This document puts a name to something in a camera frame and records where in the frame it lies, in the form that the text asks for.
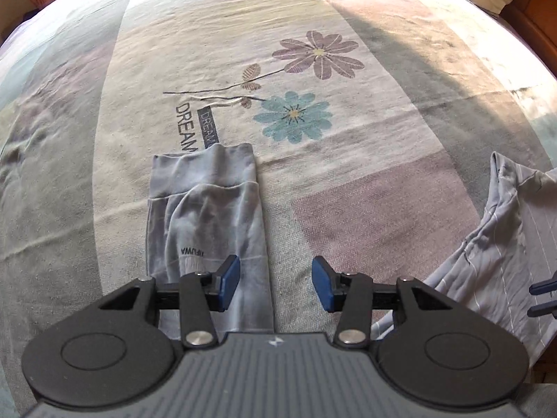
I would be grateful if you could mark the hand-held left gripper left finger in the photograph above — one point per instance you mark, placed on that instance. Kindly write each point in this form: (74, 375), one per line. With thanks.
(230, 283)

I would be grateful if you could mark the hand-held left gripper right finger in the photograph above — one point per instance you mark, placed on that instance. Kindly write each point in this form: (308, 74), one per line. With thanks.
(322, 285)

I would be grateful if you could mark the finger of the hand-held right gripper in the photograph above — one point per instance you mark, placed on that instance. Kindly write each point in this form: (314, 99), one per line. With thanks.
(546, 284)
(546, 310)

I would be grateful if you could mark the grey pants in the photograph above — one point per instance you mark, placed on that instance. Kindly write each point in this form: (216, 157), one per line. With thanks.
(209, 209)

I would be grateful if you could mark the person's grey clothing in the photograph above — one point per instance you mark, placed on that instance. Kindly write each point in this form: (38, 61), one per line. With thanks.
(541, 400)

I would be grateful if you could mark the patchwork bed sheet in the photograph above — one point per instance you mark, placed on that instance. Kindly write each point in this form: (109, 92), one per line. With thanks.
(370, 117)

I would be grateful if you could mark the wooden headboard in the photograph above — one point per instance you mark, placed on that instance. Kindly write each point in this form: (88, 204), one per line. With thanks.
(535, 21)

